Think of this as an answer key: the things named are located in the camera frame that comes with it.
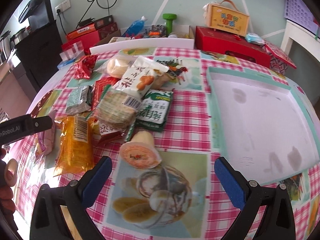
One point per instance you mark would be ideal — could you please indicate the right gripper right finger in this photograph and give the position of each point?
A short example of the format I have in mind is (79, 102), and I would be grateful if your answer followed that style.
(248, 196)

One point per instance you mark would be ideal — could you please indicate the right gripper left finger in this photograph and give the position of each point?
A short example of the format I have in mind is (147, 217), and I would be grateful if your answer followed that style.
(47, 220)

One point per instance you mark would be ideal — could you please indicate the pink snack packet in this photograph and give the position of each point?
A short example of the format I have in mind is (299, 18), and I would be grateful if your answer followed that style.
(45, 139)

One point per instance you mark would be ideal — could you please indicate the orange yellow snack packet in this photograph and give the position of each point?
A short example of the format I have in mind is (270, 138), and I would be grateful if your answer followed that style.
(76, 154)

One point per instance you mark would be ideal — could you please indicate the silver green snack packet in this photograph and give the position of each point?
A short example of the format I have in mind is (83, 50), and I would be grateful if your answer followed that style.
(79, 100)

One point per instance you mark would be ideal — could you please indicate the red foil snack packet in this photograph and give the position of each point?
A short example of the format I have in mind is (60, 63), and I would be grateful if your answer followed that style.
(84, 67)

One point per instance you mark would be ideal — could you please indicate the red patterned cake packet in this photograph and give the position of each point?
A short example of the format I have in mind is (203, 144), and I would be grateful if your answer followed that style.
(100, 86)

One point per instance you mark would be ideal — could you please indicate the clear round cracker packet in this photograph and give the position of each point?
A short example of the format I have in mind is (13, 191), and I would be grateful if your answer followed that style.
(116, 109)

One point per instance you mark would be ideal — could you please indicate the orange jelly cup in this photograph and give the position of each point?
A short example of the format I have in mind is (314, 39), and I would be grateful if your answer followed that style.
(140, 152)

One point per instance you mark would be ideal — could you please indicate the bun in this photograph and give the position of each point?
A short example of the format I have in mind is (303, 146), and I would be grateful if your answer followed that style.
(117, 65)

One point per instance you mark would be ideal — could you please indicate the white monkey-mushroom biscuit packet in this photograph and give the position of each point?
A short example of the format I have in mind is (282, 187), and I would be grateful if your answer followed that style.
(138, 78)

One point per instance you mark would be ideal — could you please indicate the green white biscuit packet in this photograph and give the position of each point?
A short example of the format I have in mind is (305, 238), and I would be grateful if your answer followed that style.
(154, 110)

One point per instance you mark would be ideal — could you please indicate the beige orange biscuit packet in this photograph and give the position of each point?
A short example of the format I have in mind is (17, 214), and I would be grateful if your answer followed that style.
(160, 81)

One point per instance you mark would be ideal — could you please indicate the red white snack packet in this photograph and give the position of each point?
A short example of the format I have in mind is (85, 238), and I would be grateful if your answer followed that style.
(103, 134)

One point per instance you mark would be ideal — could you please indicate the person's left hand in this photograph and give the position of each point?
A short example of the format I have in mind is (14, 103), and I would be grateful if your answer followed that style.
(8, 180)

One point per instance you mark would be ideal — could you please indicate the teal rimmed white tray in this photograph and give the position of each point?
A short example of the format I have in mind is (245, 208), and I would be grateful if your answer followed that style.
(267, 130)

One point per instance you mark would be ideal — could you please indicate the black cabinet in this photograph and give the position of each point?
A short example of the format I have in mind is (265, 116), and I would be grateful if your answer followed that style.
(38, 47)

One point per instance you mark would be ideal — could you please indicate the blue tissue pack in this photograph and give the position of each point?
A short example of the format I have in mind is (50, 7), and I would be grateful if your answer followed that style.
(63, 64)

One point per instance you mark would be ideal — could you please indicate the clear plaid plastic box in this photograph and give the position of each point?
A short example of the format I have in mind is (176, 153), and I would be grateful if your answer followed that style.
(72, 51)

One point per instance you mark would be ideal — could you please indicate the orange black flat box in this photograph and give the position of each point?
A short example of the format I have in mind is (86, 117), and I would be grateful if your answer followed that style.
(95, 25)

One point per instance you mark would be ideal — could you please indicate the red box stack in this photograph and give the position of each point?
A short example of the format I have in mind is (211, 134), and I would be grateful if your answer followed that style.
(102, 36)

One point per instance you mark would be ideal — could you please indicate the white foam board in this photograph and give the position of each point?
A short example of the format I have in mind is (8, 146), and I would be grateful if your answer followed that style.
(185, 43)

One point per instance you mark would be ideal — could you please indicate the red patterned box lid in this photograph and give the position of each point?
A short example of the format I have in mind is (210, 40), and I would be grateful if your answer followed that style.
(278, 54)

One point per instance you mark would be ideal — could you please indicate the large red gift box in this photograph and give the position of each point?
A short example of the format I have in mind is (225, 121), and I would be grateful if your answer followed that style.
(216, 41)

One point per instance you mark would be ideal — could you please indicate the blue water bottle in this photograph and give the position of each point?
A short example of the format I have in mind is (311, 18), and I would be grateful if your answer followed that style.
(135, 28)

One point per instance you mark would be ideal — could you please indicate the light blue face mask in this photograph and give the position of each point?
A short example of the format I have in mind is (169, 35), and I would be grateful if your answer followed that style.
(254, 39)

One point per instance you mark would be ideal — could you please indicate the white side table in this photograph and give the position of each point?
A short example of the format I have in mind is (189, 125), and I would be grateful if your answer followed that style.
(296, 33)

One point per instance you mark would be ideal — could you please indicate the cardboard box of clutter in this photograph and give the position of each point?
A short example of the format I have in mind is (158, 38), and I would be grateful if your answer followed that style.
(151, 31)

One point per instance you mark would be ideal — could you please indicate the green dumbbell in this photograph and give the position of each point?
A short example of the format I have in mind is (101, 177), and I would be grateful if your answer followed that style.
(169, 18)

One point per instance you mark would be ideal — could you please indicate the purple perforated basket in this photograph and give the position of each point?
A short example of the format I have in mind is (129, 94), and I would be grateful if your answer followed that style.
(297, 12)

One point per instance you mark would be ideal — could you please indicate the wall power socket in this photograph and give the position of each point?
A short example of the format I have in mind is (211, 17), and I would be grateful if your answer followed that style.
(65, 5)

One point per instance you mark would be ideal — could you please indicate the yellow wooden handle box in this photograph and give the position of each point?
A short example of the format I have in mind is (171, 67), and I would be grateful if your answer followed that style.
(225, 16)

